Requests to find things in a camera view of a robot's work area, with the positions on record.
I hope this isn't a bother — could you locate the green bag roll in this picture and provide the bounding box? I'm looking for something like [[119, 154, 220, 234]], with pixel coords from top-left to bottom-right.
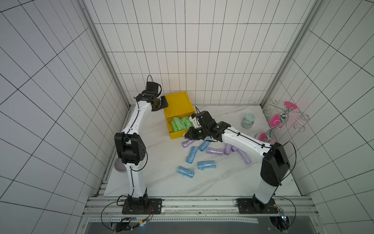
[[173, 117, 185, 131], [186, 116, 193, 129], [181, 117, 189, 129]]

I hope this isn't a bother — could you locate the green bag roll vertical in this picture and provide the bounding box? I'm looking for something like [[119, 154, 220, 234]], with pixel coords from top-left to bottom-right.
[[170, 121, 179, 132]]

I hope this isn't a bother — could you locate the yellow plastic drawer cabinet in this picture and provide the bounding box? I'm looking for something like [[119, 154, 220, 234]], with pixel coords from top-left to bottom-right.
[[164, 92, 195, 139]]

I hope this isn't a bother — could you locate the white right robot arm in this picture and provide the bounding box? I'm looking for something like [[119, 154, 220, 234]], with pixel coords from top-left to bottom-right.
[[184, 122, 291, 206]]

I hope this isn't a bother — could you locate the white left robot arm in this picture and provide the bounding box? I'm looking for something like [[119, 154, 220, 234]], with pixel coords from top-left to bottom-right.
[[114, 81, 168, 208]]

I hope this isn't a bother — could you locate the blue bag roll upper middle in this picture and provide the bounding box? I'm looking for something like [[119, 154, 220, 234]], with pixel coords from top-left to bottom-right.
[[198, 141, 211, 152]]

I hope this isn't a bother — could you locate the blue bag roll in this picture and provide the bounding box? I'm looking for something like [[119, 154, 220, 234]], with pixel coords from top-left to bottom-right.
[[198, 160, 216, 171], [177, 166, 195, 178], [186, 146, 198, 164], [198, 141, 211, 152]]

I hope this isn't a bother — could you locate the purple bag roll upper left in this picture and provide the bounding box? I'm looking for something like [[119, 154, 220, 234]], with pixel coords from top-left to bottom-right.
[[182, 139, 195, 148]]

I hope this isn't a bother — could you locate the purple bag roll centre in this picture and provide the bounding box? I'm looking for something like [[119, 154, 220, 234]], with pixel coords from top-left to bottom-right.
[[206, 147, 224, 156]]

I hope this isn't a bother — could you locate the purple bag roll upright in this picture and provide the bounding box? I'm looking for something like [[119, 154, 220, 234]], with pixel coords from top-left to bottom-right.
[[224, 143, 232, 156]]

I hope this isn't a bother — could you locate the purple bag roll short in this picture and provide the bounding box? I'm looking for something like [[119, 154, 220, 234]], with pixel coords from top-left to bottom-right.
[[231, 146, 239, 152]]

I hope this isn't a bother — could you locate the blue bag roll lower centre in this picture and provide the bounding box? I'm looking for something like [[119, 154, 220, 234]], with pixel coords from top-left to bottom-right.
[[198, 160, 216, 171]]

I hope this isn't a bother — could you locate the pale green jar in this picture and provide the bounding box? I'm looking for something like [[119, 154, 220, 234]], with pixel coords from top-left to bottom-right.
[[241, 114, 255, 129]]

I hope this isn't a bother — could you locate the blue bag roll lower left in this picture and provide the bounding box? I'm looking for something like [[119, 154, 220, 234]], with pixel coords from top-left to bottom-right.
[[177, 166, 195, 178]]

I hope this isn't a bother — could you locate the purple bag roll right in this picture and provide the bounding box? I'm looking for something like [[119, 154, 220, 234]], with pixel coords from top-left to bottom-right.
[[237, 149, 252, 164]]

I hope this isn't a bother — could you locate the pink cup on table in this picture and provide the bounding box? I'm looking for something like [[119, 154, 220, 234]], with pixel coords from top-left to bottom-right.
[[255, 132, 273, 144]]

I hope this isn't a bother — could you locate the lavender bowl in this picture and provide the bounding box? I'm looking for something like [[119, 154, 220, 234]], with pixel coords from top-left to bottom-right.
[[114, 158, 127, 173]]

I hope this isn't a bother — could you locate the pink metal cup rack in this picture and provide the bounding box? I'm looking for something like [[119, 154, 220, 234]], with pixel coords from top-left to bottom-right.
[[262, 99, 310, 140]]

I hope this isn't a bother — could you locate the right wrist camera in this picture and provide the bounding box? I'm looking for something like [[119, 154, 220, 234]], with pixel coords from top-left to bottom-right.
[[189, 111, 214, 128]]

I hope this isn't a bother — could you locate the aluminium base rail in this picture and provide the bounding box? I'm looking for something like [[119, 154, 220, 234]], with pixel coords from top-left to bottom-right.
[[83, 197, 318, 223]]

